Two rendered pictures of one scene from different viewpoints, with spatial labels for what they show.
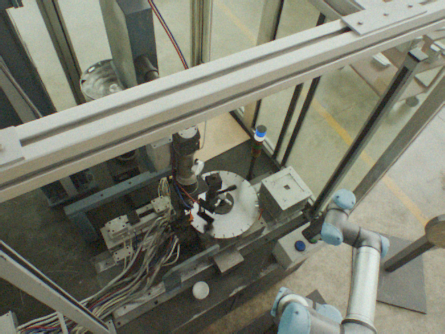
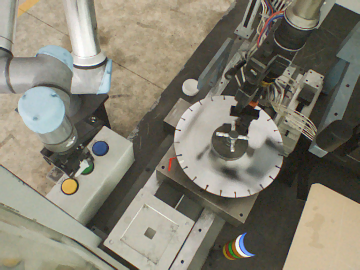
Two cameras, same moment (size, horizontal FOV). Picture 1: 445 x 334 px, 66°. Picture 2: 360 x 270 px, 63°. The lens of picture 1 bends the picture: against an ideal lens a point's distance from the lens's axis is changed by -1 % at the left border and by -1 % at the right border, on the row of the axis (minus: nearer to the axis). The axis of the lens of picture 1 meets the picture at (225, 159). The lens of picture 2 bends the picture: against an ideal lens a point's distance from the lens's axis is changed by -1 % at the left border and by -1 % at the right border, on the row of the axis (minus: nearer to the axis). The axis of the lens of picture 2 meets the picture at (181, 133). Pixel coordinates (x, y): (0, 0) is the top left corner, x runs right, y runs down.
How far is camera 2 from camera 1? 117 cm
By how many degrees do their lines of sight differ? 58
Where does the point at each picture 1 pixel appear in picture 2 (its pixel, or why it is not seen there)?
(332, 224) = (55, 58)
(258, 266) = (143, 136)
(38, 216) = not seen: outside the picture
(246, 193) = (204, 173)
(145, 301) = (232, 58)
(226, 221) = (208, 120)
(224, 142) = not seen: outside the picture
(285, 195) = (148, 216)
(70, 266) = (313, 59)
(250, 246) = (163, 152)
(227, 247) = not seen: hidden behind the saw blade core
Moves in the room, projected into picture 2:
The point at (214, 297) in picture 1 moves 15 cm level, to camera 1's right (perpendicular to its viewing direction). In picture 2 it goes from (174, 88) to (138, 98)
